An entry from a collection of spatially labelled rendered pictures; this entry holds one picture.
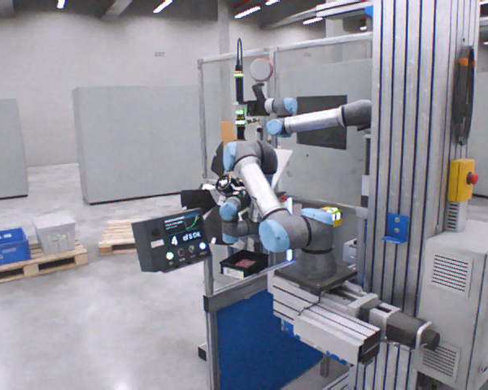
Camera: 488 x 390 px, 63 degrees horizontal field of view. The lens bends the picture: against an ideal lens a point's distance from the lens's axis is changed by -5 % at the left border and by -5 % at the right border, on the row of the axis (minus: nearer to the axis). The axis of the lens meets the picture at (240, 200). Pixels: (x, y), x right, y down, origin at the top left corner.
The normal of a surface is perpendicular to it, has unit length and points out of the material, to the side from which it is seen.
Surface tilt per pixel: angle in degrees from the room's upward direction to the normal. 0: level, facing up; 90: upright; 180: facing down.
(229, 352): 90
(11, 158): 90
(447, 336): 90
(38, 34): 90
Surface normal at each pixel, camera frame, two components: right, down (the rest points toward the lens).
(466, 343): -0.78, 0.16
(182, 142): 0.45, 0.19
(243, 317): 0.68, 0.15
